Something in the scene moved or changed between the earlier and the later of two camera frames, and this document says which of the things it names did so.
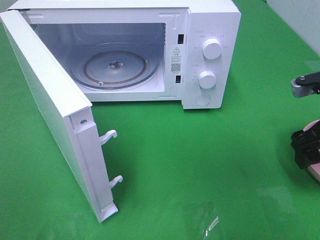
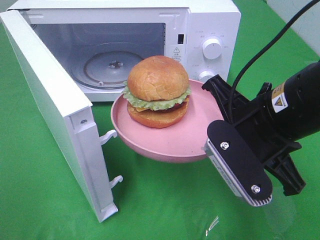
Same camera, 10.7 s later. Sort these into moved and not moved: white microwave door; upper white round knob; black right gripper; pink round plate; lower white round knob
Moved: pink round plate; black right gripper
Not moved: lower white round knob; white microwave door; upper white round knob
